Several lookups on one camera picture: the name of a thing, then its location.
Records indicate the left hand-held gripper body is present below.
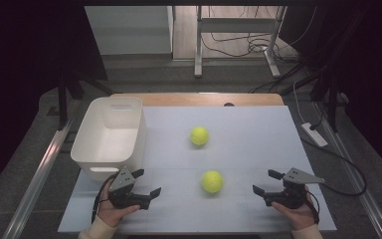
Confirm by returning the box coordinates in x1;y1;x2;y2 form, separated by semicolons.
107;165;152;211

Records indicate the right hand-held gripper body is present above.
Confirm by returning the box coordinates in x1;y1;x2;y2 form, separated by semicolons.
263;166;326;210

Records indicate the white plastic bin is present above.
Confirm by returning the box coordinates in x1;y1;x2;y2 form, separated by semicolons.
70;96;147;183

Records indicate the yellow tennis ball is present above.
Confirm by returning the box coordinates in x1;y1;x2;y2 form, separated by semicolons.
189;125;210;146
200;169;225;194

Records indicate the person's right hand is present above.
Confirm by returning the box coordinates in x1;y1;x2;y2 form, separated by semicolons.
271;184;316;231

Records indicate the person's left hand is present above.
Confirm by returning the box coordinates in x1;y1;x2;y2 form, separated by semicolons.
96;189;141;229

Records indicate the white table mat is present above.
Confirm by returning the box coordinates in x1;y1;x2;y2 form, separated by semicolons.
57;105;338;234

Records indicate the white power strip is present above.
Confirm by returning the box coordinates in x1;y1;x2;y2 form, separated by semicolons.
300;121;329;148

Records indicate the black stand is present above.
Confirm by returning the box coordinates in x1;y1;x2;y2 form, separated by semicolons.
308;63;350;133
55;64;114;131

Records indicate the white cabinet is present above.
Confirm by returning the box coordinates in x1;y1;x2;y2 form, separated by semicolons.
85;5;174;56

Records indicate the thin black wrist strap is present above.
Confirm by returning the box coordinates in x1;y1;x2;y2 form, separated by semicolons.
306;189;321;226

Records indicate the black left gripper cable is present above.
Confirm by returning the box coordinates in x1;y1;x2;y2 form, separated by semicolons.
91;172;119;224

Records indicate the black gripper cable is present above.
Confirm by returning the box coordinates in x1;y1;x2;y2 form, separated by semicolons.
299;136;368;197
91;172;119;224

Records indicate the metal floor rail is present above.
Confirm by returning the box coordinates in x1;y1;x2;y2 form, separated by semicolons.
1;99;82;239
312;99;382;239

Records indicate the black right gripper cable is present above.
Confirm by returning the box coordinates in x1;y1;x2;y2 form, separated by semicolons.
299;136;368;197

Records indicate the tangle of black floor cables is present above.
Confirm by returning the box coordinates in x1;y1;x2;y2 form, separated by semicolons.
200;5;317;66

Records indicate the white metal desk frame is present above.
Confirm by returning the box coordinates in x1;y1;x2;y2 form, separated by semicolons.
193;5;288;80

